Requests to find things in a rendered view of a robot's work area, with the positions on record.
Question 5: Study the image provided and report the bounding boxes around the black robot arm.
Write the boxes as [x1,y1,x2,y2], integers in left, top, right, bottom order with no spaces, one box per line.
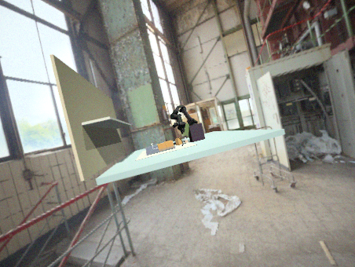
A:
[170,105,198,128]

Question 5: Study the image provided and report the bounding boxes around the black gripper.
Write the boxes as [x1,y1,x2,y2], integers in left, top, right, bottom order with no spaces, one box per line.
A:
[177,119,185,134]

